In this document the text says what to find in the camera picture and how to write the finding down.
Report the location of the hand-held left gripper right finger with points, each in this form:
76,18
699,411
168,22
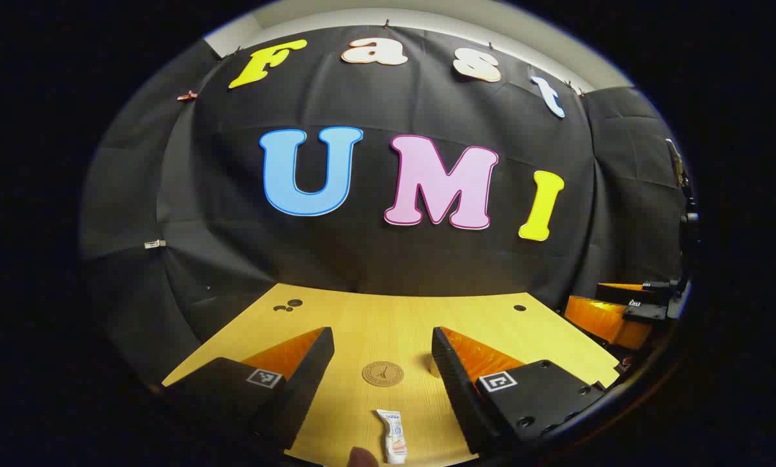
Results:
456,383

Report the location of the wooden desktop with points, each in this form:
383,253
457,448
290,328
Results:
375,324

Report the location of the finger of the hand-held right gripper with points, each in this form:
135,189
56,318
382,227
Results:
627,290
605,321

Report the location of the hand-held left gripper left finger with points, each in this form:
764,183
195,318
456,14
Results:
306,383

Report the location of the silver cloth clip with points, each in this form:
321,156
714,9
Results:
155,244

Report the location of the white toothpaste tube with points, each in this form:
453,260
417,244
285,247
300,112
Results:
394,441

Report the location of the black backdrop cloth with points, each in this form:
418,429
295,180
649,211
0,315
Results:
362,259

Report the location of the orange cloth clip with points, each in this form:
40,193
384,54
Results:
187,96

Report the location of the round cork coaster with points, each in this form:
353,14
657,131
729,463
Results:
382,373

